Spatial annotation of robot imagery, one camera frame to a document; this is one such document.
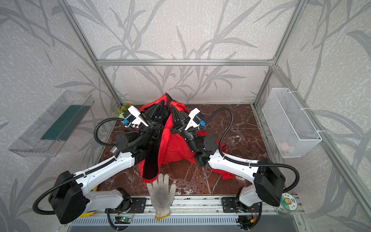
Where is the red jacket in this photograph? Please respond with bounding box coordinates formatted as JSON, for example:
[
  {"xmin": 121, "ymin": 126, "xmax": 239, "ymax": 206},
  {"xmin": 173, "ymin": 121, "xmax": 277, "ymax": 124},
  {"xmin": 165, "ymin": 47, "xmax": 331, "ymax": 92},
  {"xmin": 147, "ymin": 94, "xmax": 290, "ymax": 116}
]
[{"xmin": 138, "ymin": 93, "xmax": 236, "ymax": 184}]

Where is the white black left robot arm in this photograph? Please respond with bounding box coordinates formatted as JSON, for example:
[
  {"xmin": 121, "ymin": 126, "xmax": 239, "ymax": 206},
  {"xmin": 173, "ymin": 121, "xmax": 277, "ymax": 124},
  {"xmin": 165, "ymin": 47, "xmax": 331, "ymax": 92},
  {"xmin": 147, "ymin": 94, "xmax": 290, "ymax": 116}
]
[{"xmin": 44, "ymin": 93, "xmax": 173, "ymax": 224}]

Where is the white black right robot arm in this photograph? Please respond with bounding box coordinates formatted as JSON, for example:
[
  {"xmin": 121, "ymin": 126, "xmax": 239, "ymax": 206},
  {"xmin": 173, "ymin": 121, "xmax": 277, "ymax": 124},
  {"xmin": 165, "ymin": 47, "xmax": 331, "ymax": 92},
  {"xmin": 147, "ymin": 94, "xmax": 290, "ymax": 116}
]
[{"xmin": 170, "ymin": 106, "xmax": 286, "ymax": 207}]

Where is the artificial green flower plant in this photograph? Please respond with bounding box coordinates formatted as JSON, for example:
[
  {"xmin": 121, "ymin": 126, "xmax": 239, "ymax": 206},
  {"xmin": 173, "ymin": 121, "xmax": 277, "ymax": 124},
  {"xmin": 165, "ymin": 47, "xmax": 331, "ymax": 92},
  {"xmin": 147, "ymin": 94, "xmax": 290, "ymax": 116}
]
[{"xmin": 117, "ymin": 102, "xmax": 132, "ymax": 117}]

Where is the white knit work glove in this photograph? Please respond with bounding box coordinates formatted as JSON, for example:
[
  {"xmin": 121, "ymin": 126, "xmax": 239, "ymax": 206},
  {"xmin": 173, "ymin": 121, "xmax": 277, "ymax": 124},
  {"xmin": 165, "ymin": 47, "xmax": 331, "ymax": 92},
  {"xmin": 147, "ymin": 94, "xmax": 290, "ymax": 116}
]
[{"xmin": 146, "ymin": 174, "xmax": 176, "ymax": 220}]

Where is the green tape roll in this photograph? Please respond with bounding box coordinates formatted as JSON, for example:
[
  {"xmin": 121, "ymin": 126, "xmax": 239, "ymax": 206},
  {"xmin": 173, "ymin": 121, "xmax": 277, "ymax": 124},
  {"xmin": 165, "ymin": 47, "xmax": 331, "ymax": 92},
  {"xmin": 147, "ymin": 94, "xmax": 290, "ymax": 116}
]
[{"xmin": 274, "ymin": 193, "xmax": 298, "ymax": 215}]

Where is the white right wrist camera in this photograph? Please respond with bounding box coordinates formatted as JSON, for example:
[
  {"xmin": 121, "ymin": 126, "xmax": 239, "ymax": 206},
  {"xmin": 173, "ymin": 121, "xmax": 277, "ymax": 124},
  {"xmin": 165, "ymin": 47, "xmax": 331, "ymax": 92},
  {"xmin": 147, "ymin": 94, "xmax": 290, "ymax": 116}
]
[{"xmin": 185, "ymin": 108, "xmax": 206, "ymax": 130}]

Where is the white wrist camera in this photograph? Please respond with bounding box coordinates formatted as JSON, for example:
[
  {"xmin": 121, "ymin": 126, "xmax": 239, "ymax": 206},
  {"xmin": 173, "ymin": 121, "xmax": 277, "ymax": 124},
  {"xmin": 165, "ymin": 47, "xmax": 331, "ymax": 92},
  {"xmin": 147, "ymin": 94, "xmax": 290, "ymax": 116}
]
[
  {"xmin": 122, "ymin": 105, "xmax": 149, "ymax": 129},
  {"xmin": 185, "ymin": 108, "xmax": 206, "ymax": 130}
]

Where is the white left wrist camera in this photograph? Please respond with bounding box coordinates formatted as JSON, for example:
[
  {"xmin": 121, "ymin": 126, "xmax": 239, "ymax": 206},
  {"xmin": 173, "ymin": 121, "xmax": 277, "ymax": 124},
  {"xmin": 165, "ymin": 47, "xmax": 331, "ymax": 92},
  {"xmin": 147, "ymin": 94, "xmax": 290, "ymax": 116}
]
[{"xmin": 122, "ymin": 105, "xmax": 149, "ymax": 129}]

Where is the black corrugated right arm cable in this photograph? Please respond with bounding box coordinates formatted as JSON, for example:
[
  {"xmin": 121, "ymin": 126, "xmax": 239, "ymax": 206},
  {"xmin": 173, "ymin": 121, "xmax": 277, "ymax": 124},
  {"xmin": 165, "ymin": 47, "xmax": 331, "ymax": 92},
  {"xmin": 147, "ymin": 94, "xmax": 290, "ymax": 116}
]
[{"xmin": 202, "ymin": 107, "xmax": 300, "ymax": 193}]

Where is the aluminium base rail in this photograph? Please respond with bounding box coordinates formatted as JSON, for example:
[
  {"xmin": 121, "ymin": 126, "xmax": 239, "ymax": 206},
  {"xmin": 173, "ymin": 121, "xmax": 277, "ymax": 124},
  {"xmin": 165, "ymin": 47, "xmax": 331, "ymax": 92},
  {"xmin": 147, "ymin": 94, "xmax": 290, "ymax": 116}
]
[{"xmin": 57, "ymin": 195, "xmax": 305, "ymax": 227}]

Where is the clear acrylic wall shelf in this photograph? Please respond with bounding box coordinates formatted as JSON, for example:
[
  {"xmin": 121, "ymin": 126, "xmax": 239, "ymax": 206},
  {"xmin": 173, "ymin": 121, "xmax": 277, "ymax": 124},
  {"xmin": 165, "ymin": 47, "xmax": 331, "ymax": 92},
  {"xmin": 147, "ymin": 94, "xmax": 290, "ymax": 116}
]
[{"xmin": 9, "ymin": 90, "xmax": 94, "ymax": 158}]

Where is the white wire mesh basket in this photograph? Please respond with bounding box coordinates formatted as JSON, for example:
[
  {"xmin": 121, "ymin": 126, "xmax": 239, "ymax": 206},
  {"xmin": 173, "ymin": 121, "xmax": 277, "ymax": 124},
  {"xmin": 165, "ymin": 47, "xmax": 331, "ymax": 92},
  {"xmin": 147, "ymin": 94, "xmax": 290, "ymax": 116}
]
[{"xmin": 262, "ymin": 88, "xmax": 322, "ymax": 158}]

